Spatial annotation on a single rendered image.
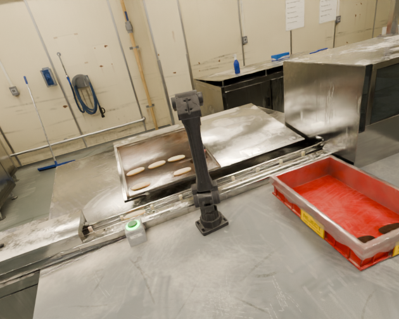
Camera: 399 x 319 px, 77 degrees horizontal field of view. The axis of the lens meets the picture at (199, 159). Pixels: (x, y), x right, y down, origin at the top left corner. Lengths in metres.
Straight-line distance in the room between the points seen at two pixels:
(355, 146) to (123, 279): 1.13
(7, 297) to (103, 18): 4.07
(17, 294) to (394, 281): 1.33
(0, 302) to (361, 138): 1.66
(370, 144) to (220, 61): 4.04
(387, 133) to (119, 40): 4.07
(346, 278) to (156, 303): 0.57
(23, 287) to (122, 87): 3.86
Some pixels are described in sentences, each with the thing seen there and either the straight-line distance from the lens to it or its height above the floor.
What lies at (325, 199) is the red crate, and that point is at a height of 0.82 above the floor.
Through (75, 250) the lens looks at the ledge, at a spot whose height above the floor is 0.84.
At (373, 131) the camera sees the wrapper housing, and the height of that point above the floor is 0.99.
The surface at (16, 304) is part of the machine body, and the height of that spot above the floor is 0.69.
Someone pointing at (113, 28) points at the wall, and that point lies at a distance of 4.71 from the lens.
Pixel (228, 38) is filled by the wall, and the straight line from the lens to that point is 5.20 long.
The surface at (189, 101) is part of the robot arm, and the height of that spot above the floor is 1.34.
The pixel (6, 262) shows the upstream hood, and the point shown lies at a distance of 1.25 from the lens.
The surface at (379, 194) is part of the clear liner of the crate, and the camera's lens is 1.18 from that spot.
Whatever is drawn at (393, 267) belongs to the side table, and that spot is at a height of 0.82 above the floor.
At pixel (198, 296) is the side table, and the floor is 0.82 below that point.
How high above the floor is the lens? 1.53
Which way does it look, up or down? 27 degrees down
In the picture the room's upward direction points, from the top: 12 degrees counter-clockwise
